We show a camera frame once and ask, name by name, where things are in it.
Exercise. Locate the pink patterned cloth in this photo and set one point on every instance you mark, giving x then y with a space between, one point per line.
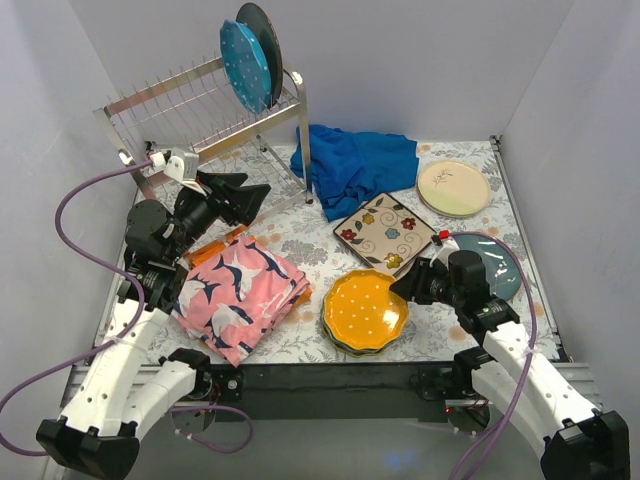
238 296

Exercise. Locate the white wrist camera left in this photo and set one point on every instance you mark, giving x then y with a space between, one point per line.
179 165

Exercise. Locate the rear dark teal plate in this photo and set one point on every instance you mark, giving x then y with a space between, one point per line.
255 18

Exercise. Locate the yellow plate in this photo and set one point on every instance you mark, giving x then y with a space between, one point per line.
369 287

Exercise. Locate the floral tablecloth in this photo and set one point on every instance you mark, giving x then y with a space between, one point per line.
302 235

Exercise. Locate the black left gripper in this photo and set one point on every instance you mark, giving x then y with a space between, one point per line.
220 198

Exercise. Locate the steel dish rack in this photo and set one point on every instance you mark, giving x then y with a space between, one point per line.
197 109

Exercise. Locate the square floral plate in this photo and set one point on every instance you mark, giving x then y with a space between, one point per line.
385 234

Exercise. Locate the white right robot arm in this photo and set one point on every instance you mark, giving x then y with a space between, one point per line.
571 436

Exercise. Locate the blue cloth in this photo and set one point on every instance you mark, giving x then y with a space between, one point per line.
350 168

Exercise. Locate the cream round plate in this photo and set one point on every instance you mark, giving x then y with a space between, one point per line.
453 188

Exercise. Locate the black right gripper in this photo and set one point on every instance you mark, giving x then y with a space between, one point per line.
422 280

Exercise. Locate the blue polka dot plate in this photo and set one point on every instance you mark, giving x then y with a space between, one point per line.
359 329

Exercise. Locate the dark teal round plate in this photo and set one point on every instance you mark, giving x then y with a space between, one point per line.
501 271

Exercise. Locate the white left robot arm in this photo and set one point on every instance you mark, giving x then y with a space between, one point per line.
100 430

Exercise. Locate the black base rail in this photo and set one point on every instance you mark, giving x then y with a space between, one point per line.
425 391

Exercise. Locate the orange cloth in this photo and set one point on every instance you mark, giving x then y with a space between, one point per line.
197 257

